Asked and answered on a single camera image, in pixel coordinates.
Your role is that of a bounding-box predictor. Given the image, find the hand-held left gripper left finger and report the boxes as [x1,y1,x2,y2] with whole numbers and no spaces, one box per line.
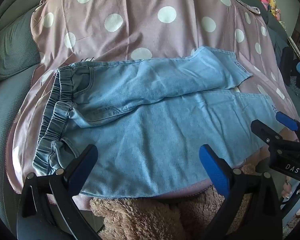
[16,144,101,240]

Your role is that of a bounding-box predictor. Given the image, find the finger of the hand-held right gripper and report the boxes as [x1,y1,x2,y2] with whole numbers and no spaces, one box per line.
[250,120,298,153]
[275,111,300,142]

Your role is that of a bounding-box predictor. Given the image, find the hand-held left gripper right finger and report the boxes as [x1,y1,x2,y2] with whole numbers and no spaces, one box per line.
[199,144,283,240]

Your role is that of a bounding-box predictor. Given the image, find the light blue denim pants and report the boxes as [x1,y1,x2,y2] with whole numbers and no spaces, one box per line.
[32,46,283,197]

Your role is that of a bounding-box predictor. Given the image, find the person's right hand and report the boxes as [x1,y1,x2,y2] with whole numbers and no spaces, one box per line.
[283,176,300,217]

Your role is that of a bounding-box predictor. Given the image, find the dark cloth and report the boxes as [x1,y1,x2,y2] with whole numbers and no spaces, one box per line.
[266,26,295,82]

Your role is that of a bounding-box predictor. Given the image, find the pile of stuffed toys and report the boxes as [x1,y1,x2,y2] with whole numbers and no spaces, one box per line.
[247,0,283,22]

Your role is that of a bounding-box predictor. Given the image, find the green textured cushion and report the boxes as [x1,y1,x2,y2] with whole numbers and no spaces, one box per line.
[0,8,42,83]

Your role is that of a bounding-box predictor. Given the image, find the pink polka dot blanket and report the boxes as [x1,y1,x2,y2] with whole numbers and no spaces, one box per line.
[5,0,300,212]

